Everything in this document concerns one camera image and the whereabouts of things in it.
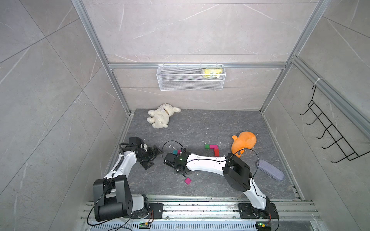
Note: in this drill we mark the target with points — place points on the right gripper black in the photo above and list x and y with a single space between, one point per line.
176 172

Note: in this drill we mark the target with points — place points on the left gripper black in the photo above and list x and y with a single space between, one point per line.
151 156

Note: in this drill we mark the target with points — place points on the pink cube block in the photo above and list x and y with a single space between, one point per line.
188 181

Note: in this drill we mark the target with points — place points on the red rectangular block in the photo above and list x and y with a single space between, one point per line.
216 153

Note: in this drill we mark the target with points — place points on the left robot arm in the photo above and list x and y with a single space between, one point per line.
112 196

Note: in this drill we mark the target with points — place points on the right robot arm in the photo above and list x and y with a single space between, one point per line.
237 174

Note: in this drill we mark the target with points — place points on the white plush dog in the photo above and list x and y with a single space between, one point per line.
160 117

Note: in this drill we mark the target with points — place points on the orange plush toy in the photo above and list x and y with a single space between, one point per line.
246 139

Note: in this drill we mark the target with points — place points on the purple glasses case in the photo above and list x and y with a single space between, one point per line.
270 170

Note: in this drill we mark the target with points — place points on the yellow sponge in basket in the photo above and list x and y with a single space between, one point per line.
212 72

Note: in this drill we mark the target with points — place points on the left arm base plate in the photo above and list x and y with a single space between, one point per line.
150 211

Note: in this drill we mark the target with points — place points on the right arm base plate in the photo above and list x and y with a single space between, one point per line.
247 211

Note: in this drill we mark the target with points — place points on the white wire mesh basket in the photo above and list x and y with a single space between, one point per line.
173 77

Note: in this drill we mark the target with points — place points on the metal rail frame front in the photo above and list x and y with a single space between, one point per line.
183 213

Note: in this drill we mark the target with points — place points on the black wire hook rack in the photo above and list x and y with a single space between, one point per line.
337 139

